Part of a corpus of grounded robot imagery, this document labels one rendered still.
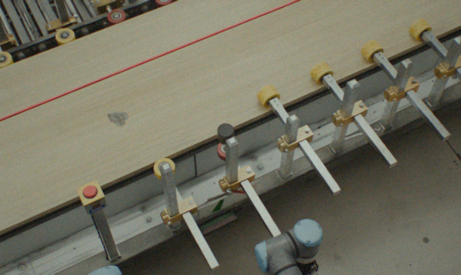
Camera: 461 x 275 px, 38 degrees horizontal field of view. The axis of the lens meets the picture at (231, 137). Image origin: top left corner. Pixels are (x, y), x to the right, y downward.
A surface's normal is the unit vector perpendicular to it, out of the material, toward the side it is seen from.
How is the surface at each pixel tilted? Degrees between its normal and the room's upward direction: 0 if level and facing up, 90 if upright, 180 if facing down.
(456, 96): 0
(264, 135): 90
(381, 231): 0
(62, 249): 0
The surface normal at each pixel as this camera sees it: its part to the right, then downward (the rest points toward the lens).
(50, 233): 0.47, 0.75
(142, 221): 0.00, -0.54
